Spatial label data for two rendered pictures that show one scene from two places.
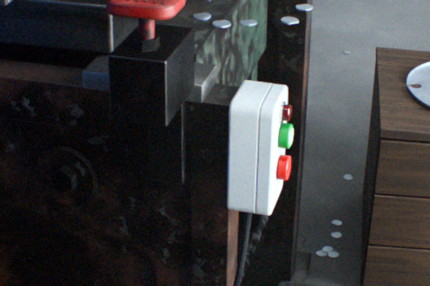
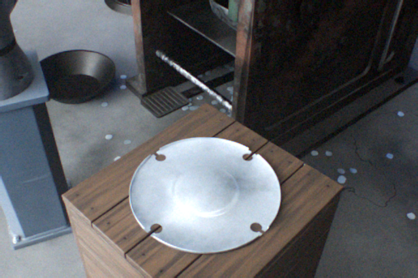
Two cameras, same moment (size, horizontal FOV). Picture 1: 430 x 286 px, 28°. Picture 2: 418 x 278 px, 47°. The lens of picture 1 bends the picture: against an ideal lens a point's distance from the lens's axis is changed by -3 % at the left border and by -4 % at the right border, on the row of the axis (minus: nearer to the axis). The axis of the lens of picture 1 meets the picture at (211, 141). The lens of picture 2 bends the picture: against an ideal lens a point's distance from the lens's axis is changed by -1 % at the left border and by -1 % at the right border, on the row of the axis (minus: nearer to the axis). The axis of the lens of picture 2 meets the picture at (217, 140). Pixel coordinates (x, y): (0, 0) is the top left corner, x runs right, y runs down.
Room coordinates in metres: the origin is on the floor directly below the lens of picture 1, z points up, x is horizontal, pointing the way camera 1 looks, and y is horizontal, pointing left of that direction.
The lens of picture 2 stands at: (1.84, -1.02, 1.05)
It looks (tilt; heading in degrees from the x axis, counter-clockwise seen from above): 43 degrees down; 123
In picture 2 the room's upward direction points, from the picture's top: 3 degrees clockwise
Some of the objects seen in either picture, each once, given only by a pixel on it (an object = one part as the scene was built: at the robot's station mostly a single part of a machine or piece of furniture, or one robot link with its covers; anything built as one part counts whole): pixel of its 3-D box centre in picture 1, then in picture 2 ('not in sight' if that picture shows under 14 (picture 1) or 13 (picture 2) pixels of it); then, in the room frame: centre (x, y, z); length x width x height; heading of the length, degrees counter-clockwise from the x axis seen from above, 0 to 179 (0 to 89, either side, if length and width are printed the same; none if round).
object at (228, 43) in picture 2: not in sight; (260, 19); (1.20, 0.21, 0.31); 0.43 x 0.42 x 0.01; 165
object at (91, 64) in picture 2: not in sight; (74, 80); (0.67, -0.14, 0.04); 0.30 x 0.30 x 0.07
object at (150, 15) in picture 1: (146, 29); not in sight; (0.82, 0.06, 0.72); 0.07 x 0.06 x 0.08; 75
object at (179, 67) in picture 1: (154, 117); not in sight; (0.84, 0.06, 0.62); 0.10 x 0.06 x 0.20; 165
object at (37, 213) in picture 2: not in sight; (23, 155); (1.01, -0.59, 0.23); 0.19 x 0.19 x 0.45; 59
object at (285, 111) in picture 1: (285, 112); not in sight; (0.87, -0.08, 0.61); 0.02 x 0.01 x 0.02; 165
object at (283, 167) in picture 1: (283, 167); not in sight; (0.87, -0.08, 0.54); 0.03 x 0.01 x 0.03; 165
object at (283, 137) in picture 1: (285, 135); not in sight; (0.87, -0.08, 0.58); 0.03 x 0.01 x 0.03; 165
